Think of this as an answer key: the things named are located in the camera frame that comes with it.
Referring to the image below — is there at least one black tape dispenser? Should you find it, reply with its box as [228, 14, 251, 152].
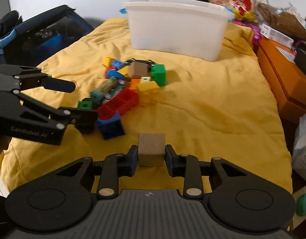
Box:
[294, 42, 306, 73]

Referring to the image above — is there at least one brown wooden cube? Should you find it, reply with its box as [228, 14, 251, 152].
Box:
[128, 62, 149, 78]

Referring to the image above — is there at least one white and blue carton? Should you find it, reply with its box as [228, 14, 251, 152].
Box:
[260, 23, 294, 49]

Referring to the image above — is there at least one white plastic bin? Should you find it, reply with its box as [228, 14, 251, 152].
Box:
[122, 0, 235, 62]

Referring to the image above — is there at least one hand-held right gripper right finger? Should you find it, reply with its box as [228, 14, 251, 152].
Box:
[165, 144, 253, 201]

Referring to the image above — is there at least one blue toy car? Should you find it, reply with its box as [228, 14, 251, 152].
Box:
[106, 68, 127, 81]

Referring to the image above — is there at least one pink wrapper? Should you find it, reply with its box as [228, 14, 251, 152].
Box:
[231, 19, 262, 49]

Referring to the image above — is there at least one dark blue backpack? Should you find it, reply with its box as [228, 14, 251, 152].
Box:
[0, 4, 95, 66]

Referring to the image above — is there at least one orange box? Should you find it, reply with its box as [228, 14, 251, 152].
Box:
[256, 41, 306, 120]

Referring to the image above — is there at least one large green building block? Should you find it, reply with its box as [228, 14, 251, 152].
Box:
[150, 64, 166, 87]

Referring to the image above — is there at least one large yellow building block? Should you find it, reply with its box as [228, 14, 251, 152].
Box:
[136, 81, 160, 106]

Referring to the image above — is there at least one small green building block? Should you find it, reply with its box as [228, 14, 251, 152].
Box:
[78, 100, 97, 110]

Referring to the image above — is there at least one large blue building block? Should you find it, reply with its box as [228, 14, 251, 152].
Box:
[96, 111, 126, 140]

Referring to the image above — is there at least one teal cup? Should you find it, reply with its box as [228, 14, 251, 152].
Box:
[296, 189, 306, 217]

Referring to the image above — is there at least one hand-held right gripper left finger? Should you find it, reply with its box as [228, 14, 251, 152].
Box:
[50, 144, 139, 200]

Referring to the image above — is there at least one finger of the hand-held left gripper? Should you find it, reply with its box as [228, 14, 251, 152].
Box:
[47, 106, 99, 134]
[19, 73, 77, 94]

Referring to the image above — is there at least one white crumpled bag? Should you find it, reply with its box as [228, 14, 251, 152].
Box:
[292, 112, 306, 188]

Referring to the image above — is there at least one long red building block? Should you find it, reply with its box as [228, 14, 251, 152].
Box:
[97, 88, 140, 120]

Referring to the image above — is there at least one yellow blanket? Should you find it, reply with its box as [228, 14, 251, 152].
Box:
[0, 17, 293, 232]

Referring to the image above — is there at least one plain wooden cube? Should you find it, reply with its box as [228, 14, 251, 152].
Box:
[137, 133, 166, 168]

